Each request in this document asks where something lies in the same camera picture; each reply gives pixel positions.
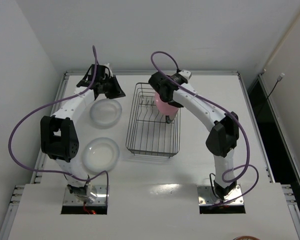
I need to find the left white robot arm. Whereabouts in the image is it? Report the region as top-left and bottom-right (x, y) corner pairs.
(40, 63), (125, 203)

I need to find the wire dish rack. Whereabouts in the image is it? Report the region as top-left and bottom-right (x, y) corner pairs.
(125, 82), (181, 158)

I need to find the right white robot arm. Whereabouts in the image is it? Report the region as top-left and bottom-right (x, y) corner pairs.
(148, 70), (239, 200)

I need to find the upper clear glass plate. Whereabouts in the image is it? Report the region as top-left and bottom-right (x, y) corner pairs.
(89, 99), (123, 129)

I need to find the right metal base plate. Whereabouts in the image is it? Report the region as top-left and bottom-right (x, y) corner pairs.
(197, 185), (244, 207)

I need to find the clear glass plate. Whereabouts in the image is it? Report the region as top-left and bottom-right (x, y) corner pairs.
(89, 99), (123, 129)
(82, 137), (120, 173)

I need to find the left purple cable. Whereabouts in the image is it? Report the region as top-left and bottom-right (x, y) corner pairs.
(8, 45), (110, 207)

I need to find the brown round object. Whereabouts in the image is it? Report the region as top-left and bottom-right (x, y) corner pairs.
(233, 235), (260, 240)

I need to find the pink plastic plate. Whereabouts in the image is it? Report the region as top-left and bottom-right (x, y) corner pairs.
(154, 92), (179, 117)

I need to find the blue rimmed white plate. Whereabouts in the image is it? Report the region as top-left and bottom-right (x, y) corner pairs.
(165, 113), (178, 124)

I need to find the metal base plate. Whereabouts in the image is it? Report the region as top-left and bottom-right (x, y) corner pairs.
(197, 185), (244, 207)
(63, 185), (109, 207)

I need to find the black usb cable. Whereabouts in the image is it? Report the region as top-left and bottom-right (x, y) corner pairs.
(258, 73), (285, 118)

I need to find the lower clear glass plate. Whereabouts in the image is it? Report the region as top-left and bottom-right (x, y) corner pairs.
(82, 137), (120, 173)

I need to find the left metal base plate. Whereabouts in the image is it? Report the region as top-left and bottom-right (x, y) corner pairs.
(63, 185), (109, 207)

